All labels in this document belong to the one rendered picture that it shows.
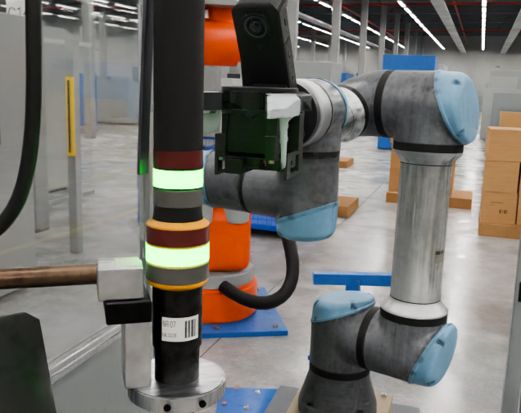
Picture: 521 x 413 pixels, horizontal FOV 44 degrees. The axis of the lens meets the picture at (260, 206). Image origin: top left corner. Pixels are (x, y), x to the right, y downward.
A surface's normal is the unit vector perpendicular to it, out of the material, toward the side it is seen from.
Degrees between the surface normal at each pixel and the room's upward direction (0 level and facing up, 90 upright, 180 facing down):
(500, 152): 90
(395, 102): 84
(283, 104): 42
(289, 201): 91
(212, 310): 90
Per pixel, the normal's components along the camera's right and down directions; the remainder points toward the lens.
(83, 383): 0.95, 0.09
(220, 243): 0.16, 0.19
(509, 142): -0.26, 0.17
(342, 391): 0.04, -0.12
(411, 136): -0.66, 0.11
